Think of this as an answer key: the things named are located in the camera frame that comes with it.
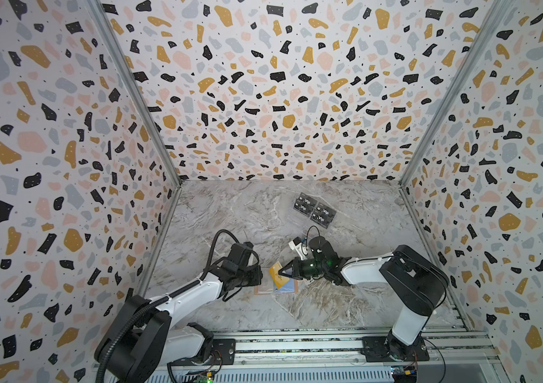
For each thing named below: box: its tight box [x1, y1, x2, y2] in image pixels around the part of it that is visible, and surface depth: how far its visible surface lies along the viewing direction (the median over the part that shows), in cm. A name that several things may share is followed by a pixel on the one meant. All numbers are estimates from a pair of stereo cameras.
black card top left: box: [293, 192, 318, 218], surface depth 105 cm
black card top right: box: [309, 202, 337, 230], surface depth 102 cm
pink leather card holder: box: [253, 268, 299, 296], surface depth 87 cm
